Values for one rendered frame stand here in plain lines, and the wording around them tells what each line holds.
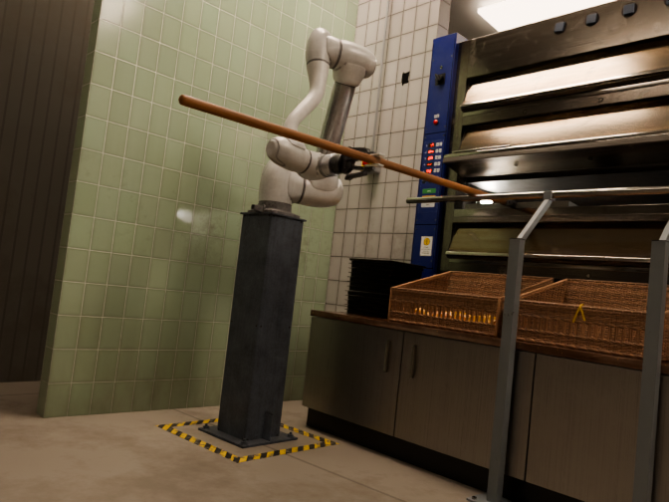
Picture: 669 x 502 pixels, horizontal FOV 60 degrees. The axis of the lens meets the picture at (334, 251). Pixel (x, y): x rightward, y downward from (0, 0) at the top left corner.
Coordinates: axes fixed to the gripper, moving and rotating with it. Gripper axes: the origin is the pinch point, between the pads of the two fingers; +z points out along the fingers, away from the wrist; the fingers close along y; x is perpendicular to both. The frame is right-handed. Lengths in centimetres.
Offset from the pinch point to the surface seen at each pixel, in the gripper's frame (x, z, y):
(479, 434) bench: -45, 26, 97
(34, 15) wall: 68, -203, -82
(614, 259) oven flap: -95, 51, 23
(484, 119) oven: -100, -21, -47
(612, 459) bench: -45, 74, 92
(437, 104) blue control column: -97, -49, -58
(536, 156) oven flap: -88, 16, -21
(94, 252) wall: 49, -123, 44
